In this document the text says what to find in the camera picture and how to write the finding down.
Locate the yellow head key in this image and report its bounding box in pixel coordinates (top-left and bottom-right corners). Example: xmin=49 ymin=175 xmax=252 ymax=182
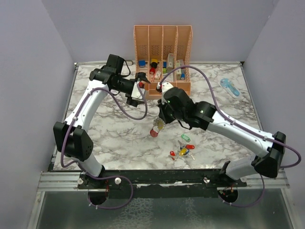
xmin=157 ymin=121 xmax=164 ymax=131

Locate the grey red key organizer plate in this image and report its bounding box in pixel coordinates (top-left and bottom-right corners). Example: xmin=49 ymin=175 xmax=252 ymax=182
xmin=150 ymin=117 xmax=165 ymax=137

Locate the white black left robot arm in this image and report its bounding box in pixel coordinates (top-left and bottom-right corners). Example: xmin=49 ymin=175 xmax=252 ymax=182
xmin=53 ymin=54 xmax=149 ymax=188

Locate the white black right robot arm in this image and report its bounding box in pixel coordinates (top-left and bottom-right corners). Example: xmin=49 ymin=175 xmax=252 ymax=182
xmin=158 ymin=83 xmax=286 ymax=187

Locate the silver keys pile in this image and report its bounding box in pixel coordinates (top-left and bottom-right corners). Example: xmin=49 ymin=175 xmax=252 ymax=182
xmin=174 ymin=140 xmax=195 ymax=161

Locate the blue block in organizer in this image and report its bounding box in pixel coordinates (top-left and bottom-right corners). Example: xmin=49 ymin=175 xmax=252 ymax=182
xmin=138 ymin=60 xmax=147 ymax=68

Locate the red black cylinder toy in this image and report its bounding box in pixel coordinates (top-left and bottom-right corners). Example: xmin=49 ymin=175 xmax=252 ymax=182
xmin=149 ymin=62 xmax=158 ymax=75

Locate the green key tag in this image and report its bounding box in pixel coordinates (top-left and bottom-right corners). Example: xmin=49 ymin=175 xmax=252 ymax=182
xmin=181 ymin=134 xmax=190 ymax=142

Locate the peach plastic desk organizer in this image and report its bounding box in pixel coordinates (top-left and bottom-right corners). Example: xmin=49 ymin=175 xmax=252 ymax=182
xmin=133 ymin=25 xmax=193 ymax=100

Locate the grey box in organizer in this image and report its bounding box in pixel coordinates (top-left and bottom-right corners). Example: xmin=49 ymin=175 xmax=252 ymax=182
xmin=166 ymin=53 xmax=174 ymax=73

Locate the white red box in organizer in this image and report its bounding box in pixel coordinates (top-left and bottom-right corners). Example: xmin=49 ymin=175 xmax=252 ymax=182
xmin=175 ymin=59 xmax=186 ymax=81

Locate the yellow key tag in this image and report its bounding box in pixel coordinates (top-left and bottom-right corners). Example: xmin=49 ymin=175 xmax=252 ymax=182
xmin=179 ymin=148 xmax=187 ymax=156

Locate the small red key tag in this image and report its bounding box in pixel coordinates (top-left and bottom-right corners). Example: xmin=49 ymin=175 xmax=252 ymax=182
xmin=170 ymin=151 xmax=176 ymax=160

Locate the packaged blue toothbrush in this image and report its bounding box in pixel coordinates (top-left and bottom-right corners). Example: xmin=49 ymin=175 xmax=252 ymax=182
xmin=220 ymin=78 xmax=242 ymax=99

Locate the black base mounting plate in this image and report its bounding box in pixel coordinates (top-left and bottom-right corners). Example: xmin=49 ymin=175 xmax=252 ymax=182
xmin=78 ymin=169 xmax=246 ymax=199

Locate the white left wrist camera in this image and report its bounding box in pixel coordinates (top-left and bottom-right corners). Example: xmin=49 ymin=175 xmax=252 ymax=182
xmin=131 ymin=82 xmax=146 ymax=101

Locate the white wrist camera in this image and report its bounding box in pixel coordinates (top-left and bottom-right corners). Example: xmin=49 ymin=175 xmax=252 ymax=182
xmin=131 ymin=82 xmax=146 ymax=101
xmin=156 ymin=81 xmax=173 ymax=104

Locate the white plug at wall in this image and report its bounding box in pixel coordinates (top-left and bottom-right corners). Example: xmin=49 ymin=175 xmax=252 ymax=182
xmin=125 ymin=60 xmax=134 ymax=66

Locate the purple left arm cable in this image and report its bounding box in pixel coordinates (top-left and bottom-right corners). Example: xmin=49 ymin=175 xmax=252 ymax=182
xmin=61 ymin=83 xmax=148 ymax=210

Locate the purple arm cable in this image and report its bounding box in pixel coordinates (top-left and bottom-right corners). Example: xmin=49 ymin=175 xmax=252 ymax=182
xmin=61 ymin=83 xmax=148 ymax=210
xmin=160 ymin=65 xmax=302 ymax=208

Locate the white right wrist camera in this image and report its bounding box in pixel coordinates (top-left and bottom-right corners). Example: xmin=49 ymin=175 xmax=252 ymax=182
xmin=156 ymin=81 xmax=173 ymax=104

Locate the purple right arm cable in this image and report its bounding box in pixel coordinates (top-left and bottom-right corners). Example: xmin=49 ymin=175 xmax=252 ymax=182
xmin=160 ymin=65 xmax=302 ymax=208

